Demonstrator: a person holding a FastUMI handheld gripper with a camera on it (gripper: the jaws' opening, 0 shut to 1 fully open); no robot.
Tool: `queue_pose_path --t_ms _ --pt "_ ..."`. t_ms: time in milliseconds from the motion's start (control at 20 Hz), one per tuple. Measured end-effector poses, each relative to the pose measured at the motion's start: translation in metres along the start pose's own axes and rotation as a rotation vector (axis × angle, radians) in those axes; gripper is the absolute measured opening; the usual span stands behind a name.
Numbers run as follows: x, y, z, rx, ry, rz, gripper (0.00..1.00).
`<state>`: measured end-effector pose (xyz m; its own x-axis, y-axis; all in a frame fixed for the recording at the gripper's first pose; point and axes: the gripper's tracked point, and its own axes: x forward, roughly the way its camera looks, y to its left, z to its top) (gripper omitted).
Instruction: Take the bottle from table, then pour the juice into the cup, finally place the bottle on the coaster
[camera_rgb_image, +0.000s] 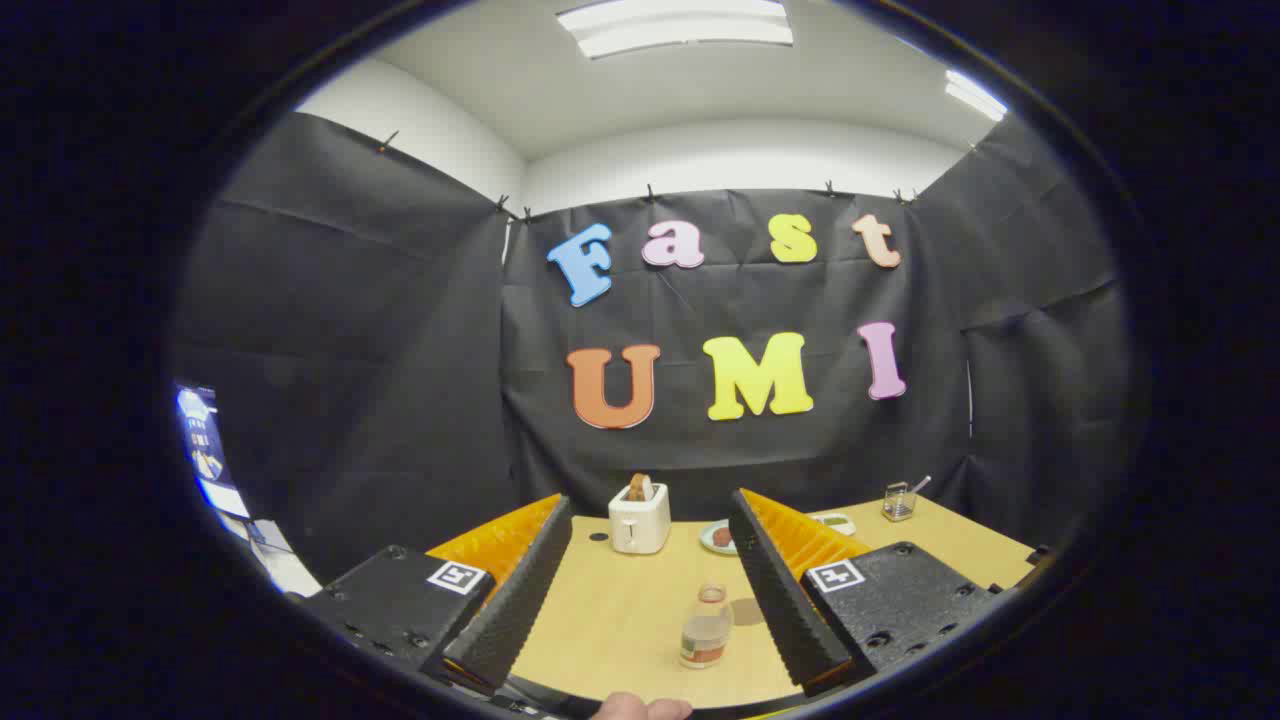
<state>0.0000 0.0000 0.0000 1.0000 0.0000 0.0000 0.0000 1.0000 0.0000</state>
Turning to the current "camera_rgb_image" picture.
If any wooden table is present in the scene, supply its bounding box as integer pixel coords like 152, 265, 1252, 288
425, 493, 1041, 709

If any clear juice bottle red ring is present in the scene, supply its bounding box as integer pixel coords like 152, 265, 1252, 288
680, 585, 734, 670

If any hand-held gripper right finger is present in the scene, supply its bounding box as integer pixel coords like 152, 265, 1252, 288
728, 488, 1006, 698

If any small ceiling light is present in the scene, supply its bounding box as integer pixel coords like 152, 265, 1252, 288
945, 70, 1009, 123

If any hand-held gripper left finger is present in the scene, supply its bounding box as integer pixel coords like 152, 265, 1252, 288
300, 493, 574, 698

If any white toaster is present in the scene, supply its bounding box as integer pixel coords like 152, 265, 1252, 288
608, 484, 672, 556

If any blue white standing banner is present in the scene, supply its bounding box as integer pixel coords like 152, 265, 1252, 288
175, 383, 323, 598

